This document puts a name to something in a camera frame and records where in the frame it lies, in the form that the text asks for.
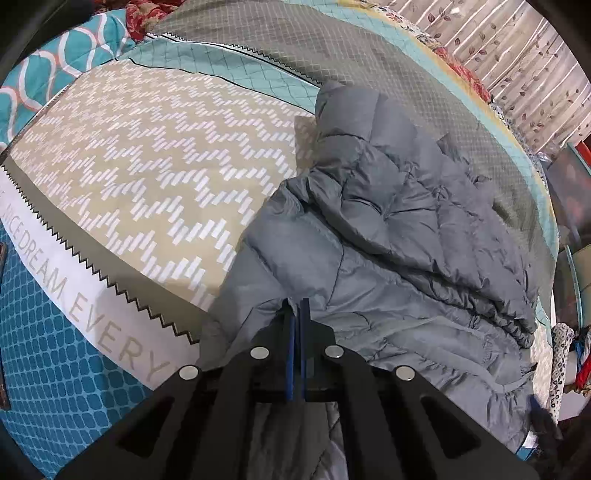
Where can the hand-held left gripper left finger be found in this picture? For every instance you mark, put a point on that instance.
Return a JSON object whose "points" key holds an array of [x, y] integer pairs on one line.
{"points": [[290, 360]]}

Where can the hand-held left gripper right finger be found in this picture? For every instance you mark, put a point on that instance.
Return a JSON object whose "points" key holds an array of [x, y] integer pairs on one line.
{"points": [[302, 360]]}

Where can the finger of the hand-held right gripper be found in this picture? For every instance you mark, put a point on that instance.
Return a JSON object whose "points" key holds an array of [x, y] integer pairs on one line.
{"points": [[549, 438]]}

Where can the grey puffer jacket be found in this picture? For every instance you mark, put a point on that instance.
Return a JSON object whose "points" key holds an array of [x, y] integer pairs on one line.
{"points": [[392, 230]]}

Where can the black white patterned cloth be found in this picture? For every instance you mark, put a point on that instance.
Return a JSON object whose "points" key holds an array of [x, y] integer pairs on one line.
{"points": [[561, 360]]}

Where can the patterned teal beige bedsheet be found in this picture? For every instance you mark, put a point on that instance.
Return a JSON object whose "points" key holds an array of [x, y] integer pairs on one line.
{"points": [[138, 161]]}

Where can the clear teal-rimmed storage box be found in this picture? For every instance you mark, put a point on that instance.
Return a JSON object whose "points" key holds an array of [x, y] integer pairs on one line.
{"points": [[572, 184]]}

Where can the black smartphone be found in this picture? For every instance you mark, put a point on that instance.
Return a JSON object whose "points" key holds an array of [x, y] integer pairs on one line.
{"points": [[3, 369]]}

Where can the leaf print curtain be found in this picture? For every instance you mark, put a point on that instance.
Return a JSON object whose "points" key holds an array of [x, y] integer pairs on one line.
{"points": [[508, 60]]}

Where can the red floral blanket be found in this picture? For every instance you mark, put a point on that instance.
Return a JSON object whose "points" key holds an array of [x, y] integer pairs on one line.
{"points": [[147, 18]]}

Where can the teal wave pattern pillow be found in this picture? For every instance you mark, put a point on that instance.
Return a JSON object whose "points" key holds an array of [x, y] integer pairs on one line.
{"points": [[55, 60]]}

